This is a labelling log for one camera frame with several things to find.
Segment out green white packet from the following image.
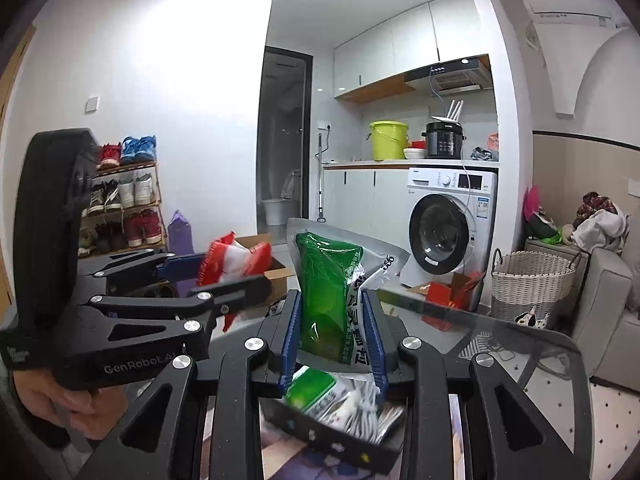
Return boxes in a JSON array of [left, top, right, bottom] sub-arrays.
[[284, 367, 337, 414]]

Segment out red cardboard box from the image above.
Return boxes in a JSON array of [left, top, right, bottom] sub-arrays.
[[422, 269, 486, 334]]

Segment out wicker laundry basket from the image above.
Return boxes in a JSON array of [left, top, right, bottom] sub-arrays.
[[490, 248, 584, 324]]

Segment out black pressure cooker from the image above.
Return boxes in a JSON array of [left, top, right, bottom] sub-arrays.
[[422, 119, 467, 160]]

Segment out white cable bundle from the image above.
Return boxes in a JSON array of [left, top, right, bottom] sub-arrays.
[[344, 381, 397, 442]]

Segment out person's left hand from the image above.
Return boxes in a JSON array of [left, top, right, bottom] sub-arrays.
[[14, 360, 132, 442]]

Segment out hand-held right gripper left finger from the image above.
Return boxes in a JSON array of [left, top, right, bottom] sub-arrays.
[[85, 289, 304, 480]]

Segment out flat mop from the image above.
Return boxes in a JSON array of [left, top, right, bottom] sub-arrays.
[[314, 132, 332, 224]]

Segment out white wall cabinets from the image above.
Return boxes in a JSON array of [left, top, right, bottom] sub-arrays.
[[332, 0, 494, 106]]

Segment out shoe rack with shoes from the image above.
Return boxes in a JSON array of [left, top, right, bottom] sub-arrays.
[[79, 135, 167, 254]]

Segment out black cardboard box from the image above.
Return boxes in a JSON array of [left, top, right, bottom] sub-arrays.
[[259, 364, 407, 477]]

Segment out striped rug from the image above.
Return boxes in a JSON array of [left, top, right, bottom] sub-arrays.
[[457, 329, 507, 362]]

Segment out red white packet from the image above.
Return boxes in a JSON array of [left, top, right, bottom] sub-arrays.
[[197, 230, 274, 334]]

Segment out white toilet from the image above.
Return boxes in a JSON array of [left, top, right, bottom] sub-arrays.
[[262, 169, 301, 226]]

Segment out white base cabinets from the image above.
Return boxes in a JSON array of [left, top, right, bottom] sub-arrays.
[[322, 166, 409, 242]]

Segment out white washing machine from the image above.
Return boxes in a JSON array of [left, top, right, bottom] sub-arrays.
[[399, 167, 500, 292]]

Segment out green plastic bucket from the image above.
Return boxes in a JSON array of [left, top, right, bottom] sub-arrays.
[[368, 120, 410, 161]]

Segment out grey sofa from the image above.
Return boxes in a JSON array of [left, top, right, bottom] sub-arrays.
[[569, 247, 640, 387]]

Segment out purple yoga mat bag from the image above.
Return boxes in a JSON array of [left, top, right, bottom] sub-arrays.
[[167, 209, 194, 257]]

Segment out pile of clothes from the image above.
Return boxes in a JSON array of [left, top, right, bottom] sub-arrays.
[[571, 191, 630, 254]]

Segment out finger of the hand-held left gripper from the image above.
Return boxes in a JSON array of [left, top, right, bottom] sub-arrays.
[[70, 274, 274, 357], [77, 250, 207, 282]]

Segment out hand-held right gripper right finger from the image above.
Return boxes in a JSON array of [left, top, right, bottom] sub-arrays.
[[361, 290, 562, 480]]

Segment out silver green pouch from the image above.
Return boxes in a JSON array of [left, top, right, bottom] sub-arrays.
[[285, 217, 412, 374]]

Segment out wooden shoe rack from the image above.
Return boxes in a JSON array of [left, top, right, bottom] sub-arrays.
[[77, 159, 169, 257]]

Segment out grey square pillow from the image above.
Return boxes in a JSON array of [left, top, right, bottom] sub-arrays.
[[621, 252, 640, 314]]

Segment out brown cardboard box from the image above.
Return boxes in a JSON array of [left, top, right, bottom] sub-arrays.
[[234, 232, 297, 292]]

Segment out pink and green bag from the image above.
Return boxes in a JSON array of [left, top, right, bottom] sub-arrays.
[[523, 184, 564, 242]]

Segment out white air conditioner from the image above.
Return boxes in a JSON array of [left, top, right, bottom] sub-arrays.
[[517, 0, 621, 29]]

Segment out black white plush slipper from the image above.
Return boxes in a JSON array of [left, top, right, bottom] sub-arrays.
[[514, 309, 551, 329]]

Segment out range hood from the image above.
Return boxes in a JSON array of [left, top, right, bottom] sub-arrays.
[[403, 57, 494, 97]]

